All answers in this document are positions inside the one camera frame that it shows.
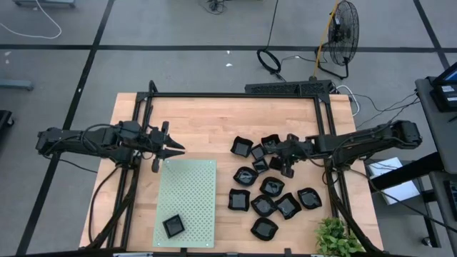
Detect black laptop blue screen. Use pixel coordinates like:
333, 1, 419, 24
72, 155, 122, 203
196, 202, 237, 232
441, 61, 457, 86

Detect mint green perforated rack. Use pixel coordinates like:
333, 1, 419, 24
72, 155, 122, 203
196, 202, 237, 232
152, 158, 218, 249

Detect black arm base cable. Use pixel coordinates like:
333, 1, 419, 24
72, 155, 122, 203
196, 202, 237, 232
87, 164, 122, 246

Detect grey table foot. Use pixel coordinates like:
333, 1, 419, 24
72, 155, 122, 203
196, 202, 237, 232
0, 79, 35, 92

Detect black diagonal desk beam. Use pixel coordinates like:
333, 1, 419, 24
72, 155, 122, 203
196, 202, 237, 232
370, 151, 446, 193

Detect grey desk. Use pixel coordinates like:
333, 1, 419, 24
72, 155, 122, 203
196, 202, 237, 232
414, 76, 457, 229

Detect black aluminium rig frame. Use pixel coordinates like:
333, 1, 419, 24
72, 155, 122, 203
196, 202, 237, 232
79, 79, 386, 257

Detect black floor fan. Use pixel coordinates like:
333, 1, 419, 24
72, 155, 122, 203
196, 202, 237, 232
313, 0, 361, 80

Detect yellow cable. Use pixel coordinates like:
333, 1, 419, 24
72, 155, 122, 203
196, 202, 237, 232
312, 0, 340, 80

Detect thin black cable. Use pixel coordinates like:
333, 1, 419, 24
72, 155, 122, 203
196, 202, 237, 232
351, 91, 421, 129

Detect coiled black floor cable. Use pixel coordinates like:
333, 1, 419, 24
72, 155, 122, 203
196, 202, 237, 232
256, 0, 286, 82

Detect grey cart base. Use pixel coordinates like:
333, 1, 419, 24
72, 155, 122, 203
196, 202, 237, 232
12, 0, 76, 9

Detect black cable bundle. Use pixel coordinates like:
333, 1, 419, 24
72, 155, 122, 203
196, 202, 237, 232
206, 0, 228, 15

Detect black chair base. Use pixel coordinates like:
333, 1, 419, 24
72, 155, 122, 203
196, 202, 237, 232
0, 109, 15, 131

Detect green artificial plant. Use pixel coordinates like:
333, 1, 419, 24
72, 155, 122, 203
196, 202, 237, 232
314, 216, 366, 257

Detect black box white labels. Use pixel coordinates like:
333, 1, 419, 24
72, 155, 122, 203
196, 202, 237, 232
429, 82, 457, 114

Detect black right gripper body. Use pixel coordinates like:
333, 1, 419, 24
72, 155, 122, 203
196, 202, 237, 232
280, 133, 318, 179

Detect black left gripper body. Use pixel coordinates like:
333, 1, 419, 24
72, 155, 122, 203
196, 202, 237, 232
147, 120, 171, 174

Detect black perforated control box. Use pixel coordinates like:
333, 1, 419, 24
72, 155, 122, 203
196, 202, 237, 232
244, 79, 335, 96

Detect long white floor cable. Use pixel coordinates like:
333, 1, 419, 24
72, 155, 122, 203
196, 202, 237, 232
0, 0, 63, 40

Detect short white cable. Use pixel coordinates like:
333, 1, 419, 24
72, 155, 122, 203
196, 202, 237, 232
335, 84, 361, 117

